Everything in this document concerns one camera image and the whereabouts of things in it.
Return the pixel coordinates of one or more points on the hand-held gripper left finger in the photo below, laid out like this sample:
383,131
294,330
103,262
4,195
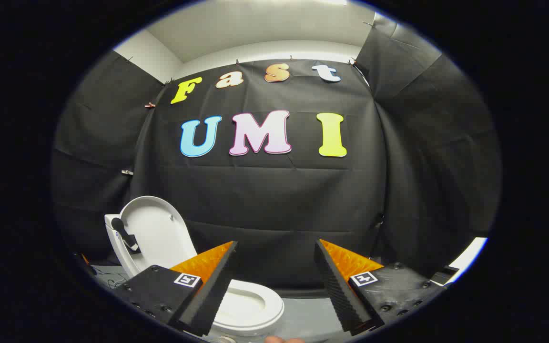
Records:
208,295

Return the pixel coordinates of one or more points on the white toilet lid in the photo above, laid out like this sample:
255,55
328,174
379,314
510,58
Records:
160,233

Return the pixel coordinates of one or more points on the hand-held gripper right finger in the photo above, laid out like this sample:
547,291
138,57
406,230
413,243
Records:
339,295

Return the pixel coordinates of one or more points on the white toilet seat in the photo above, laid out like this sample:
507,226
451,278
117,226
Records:
274,305

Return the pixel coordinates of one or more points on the black backdrop cloth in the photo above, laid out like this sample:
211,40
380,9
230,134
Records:
274,200

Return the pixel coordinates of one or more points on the white ceramic toilet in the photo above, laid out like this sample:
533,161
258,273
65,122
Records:
112,238

